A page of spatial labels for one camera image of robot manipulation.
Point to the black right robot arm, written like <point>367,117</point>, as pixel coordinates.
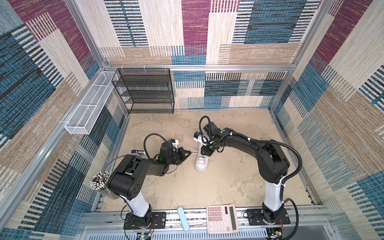
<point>272,164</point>

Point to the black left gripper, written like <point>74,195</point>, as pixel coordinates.
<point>180,152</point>

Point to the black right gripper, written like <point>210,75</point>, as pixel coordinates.
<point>208,152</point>

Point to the blue glue stick white cap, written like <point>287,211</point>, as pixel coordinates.
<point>138,152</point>

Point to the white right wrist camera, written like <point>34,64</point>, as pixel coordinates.
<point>198,137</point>

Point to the light blue case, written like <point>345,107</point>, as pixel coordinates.
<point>183,219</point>

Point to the black wire mesh shelf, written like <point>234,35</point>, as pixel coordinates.
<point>145,90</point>

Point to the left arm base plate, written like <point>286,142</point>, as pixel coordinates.
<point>155,220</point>

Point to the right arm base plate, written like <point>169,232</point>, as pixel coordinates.
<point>260,217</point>

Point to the white wire mesh basket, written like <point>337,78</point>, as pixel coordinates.
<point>87,112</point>

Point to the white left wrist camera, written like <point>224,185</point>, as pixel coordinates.
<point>174,142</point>

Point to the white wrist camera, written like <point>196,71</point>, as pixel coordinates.
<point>174,142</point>
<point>198,137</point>

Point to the white sneaker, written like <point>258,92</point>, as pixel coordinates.
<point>201,168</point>

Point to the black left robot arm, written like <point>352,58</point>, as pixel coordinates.
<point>127,180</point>

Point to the white shoelace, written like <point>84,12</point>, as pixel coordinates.
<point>202,159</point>

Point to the cup of coloured pencils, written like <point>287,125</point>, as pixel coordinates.
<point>99,184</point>

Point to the pink calculator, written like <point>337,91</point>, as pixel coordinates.
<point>222,219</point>

